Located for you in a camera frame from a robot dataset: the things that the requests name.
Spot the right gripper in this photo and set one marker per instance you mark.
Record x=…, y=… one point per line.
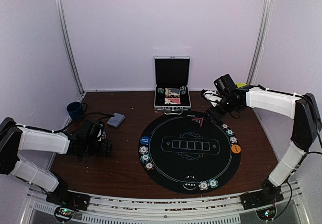
x=212, y=114

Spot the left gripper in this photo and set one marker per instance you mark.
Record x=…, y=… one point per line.
x=105, y=148

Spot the orange chip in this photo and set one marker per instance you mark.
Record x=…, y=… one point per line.
x=149, y=166
x=225, y=126

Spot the green chip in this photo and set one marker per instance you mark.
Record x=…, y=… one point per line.
x=230, y=132
x=145, y=158
x=213, y=183

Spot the blue chip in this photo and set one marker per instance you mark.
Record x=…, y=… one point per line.
x=143, y=150
x=203, y=185
x=233, y=140

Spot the blue-backed card deck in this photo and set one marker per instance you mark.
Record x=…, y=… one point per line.
x=116, y=120

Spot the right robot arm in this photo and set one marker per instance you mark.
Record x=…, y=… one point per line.
x=301, y=111

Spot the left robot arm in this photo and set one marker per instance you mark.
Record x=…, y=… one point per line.
x=16, y=137

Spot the dark blue ceramic mug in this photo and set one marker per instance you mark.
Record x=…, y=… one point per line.
x=76, y=110

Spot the chips in case right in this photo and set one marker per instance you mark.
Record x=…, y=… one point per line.
x=183, y=90

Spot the card box in case upper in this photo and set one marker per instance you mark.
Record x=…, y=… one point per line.
x=172, y=91

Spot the card box in case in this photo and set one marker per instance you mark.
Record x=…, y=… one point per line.
x=172, y=101
x=172, y=91

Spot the orange big blind button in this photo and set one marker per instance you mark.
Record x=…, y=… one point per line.
x=235, y=148

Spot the yellow-green cup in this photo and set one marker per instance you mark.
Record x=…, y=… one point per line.
x=241, y=85

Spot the card box in case lower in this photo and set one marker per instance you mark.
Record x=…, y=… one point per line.
x=172, y=101

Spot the aluminium poker case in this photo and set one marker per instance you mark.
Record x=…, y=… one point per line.
x=172, y=72

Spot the round black poker mat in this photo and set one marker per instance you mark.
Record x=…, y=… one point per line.
x=188, y=144

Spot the blue small blind button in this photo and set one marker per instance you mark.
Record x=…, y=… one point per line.
x=145, y=141

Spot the clear dealer button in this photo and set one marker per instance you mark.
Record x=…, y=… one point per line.
x=189, y=182

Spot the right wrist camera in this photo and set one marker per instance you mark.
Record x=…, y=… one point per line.
x=211, y=96

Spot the front aluminium rail base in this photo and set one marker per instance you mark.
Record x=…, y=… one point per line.
x=213, y=209

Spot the right aluminium frame post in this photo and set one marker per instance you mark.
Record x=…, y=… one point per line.
x=259, y=46

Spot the aluminium frame post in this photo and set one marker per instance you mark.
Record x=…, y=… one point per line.
x=259, y=46
x=68, y=47

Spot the left aluminium frame post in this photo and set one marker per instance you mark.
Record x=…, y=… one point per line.
x=68, y=47

